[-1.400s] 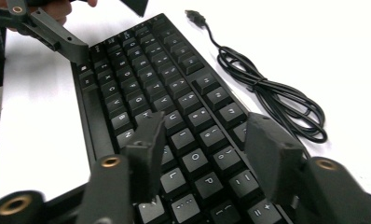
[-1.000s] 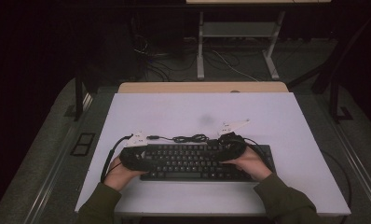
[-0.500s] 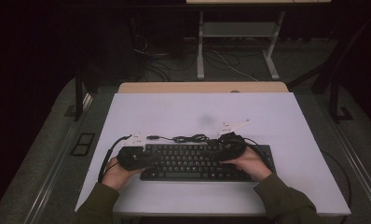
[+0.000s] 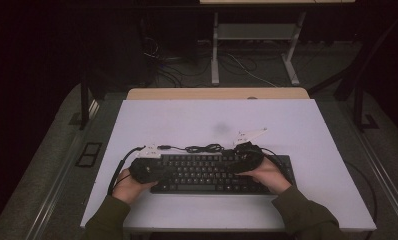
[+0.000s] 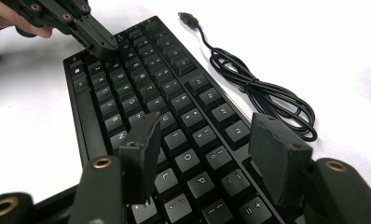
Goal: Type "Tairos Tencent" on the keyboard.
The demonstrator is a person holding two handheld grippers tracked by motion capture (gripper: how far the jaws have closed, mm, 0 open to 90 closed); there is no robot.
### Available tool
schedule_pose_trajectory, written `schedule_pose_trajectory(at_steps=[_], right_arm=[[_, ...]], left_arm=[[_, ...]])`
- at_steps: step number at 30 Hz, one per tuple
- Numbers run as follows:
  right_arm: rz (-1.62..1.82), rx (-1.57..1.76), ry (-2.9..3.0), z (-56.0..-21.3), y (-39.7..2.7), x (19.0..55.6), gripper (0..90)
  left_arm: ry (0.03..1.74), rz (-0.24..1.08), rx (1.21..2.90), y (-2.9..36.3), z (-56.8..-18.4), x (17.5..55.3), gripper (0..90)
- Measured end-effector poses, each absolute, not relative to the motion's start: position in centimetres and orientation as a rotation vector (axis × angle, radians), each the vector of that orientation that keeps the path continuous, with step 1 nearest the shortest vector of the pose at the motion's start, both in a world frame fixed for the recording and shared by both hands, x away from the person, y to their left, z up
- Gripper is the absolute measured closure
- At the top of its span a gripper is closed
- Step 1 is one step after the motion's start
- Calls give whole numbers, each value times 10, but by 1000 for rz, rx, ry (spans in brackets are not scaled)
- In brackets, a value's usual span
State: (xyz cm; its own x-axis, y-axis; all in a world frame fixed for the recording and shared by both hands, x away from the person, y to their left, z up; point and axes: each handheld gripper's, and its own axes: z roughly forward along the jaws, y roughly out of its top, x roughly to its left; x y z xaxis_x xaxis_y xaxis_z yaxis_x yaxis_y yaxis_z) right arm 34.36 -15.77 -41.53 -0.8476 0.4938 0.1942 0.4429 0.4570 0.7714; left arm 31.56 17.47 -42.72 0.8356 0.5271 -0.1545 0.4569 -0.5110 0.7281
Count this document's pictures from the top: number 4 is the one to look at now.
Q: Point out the black floor socket frame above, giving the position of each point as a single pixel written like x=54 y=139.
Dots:
x=88 y=155

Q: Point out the black computer keyboard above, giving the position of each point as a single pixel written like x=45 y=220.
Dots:
x=200 y=173

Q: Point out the white table board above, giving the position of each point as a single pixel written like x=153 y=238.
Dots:
x=220 y=113

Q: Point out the black metal stand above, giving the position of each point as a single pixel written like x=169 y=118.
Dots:
x=358 y=106
x=84 y=106

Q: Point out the person's left hand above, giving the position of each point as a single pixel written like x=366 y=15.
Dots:
x=130 y=190

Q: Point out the wooden table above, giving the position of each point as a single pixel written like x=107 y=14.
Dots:
x=187 y=93

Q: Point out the person's right hand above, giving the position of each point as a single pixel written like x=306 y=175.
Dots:
x=270 y=176

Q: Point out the white metal desk frame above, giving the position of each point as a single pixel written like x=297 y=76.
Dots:
x=214 y=66

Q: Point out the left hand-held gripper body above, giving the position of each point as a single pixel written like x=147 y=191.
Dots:
x=145 y=170

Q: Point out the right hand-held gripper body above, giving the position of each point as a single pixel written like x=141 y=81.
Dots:
x=248 y=156

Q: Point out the metal floor rail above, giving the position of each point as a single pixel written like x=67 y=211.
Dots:
x=58 y=186
x=383 y=180

